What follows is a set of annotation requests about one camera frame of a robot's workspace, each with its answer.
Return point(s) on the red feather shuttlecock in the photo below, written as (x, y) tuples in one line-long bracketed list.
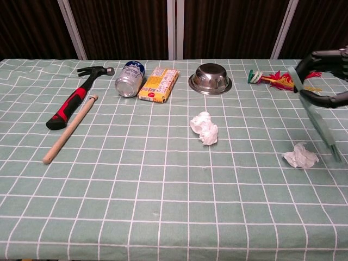
[(277, 80)]

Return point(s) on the wooden stick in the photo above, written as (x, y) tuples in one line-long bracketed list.
[(70, 127)]

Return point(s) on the blue silver drink can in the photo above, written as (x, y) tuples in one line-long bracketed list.
[(130, 81)]

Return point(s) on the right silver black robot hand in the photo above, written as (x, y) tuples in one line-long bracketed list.
[(326, 61)]

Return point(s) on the yellow biscuit packet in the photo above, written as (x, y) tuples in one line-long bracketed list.
[(159, 85)]

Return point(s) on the green white checked tablecloth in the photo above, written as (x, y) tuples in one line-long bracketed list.
[(163, 190)]

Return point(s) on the red black claw hammer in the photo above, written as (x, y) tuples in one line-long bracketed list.
[(73, 100)]

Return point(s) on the dark corrugated partition panel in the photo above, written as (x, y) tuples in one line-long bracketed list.
[(231, 27), (320, 24), (122, 27), (30, 27)]

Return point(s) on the stainless steel bowl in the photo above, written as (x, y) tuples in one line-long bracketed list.
[(210, 80)]

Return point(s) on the crumpled white paper ball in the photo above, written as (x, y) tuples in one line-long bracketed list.
[(300, 157), (205, 129)]

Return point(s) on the white double partition post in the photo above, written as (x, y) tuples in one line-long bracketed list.
[(175, 30)]

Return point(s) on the green translucent plastic strip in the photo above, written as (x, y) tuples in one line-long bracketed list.
[(320, 126)]

